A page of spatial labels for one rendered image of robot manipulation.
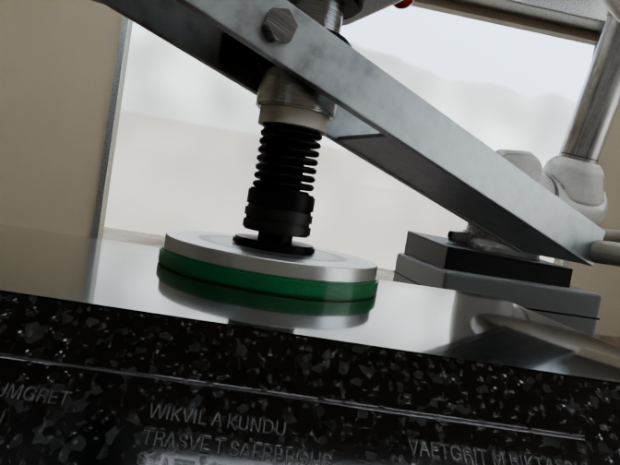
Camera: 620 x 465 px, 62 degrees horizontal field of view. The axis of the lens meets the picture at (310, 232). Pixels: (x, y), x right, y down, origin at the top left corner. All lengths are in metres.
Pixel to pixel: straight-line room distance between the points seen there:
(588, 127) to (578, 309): 0.49
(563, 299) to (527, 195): 0.75
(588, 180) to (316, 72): 1.16
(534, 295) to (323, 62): 0.97
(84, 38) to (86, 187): 1.41
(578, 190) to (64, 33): 4.96
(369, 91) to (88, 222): 5.06
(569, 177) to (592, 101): 0.21
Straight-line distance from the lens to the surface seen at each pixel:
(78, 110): 5.54
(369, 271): 0.48
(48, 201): 5.58
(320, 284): 0.43
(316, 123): 0.50
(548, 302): 1.36
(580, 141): 1.57
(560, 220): 0.70
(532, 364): 0.36
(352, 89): 0.49
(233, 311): 0.34
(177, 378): 0.29
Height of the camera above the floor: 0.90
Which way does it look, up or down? 3 degrees down
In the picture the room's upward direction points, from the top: 9 degrees clockwise
